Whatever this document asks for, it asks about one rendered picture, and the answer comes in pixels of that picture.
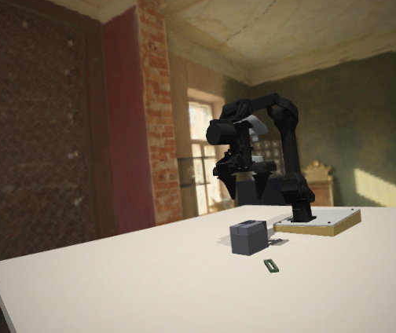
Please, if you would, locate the dark green rectangular frame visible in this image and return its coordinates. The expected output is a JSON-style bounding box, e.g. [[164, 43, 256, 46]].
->
[[263, 259, 279, 273]]

